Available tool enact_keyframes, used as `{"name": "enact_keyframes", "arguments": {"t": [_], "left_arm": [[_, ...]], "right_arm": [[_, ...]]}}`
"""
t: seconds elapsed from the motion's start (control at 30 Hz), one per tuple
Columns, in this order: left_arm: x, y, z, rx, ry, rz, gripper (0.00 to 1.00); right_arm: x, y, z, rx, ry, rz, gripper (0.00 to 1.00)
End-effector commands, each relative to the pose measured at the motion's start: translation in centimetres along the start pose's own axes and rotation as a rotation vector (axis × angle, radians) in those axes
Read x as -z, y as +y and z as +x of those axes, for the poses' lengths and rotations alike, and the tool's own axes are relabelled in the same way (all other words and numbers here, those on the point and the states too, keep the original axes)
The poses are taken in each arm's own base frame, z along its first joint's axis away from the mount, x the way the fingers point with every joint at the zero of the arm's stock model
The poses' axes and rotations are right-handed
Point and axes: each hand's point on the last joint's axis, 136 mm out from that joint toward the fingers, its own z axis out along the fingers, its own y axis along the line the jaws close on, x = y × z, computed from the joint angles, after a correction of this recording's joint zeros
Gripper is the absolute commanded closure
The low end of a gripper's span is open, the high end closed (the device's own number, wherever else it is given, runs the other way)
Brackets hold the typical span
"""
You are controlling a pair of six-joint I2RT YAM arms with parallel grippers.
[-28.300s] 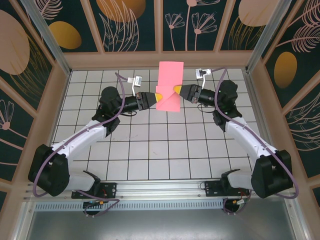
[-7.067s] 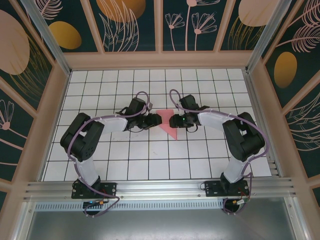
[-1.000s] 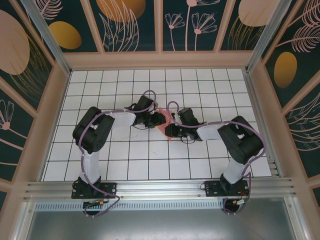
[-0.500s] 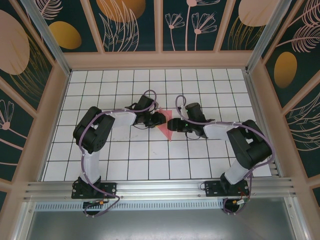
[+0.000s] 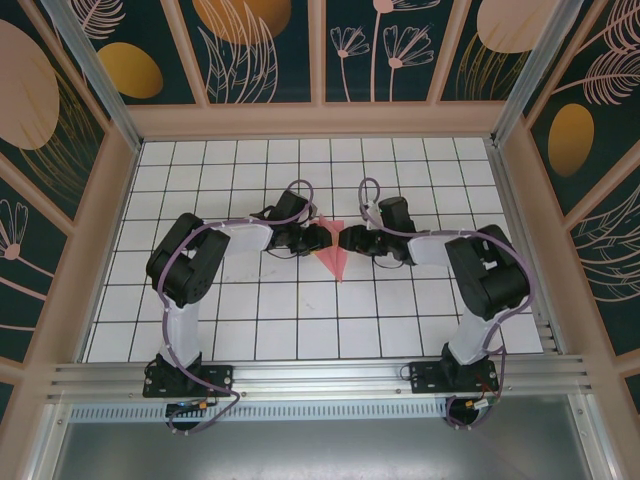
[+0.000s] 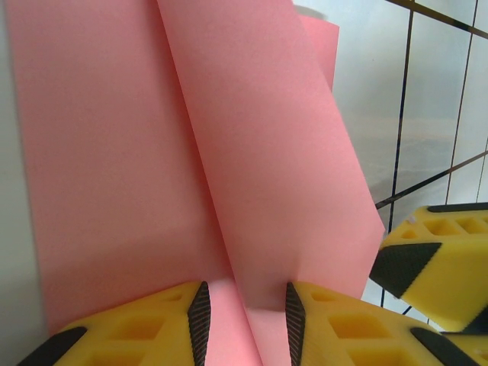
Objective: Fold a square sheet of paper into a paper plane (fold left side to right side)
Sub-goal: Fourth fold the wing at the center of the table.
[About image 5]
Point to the pink paper sheet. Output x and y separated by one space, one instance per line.
337 265

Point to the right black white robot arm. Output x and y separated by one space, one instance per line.
490 280

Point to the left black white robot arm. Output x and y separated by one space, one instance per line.
185 260

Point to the grey metal panel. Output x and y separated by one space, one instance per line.
320 450

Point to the left small circuit board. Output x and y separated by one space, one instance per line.
187 406

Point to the aluminium side rail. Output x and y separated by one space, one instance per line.
520 200

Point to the aluminium mounting rail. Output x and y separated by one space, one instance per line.
320 375

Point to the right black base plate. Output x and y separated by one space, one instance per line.
425 376

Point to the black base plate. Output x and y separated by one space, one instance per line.
425 376
215 377

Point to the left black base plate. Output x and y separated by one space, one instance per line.
215 377

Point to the right aluminium frame post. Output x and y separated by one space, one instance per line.
537 65

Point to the aluminium frame post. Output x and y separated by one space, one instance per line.
90 65
537 65

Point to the left aluminium frame post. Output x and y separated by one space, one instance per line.
90 65

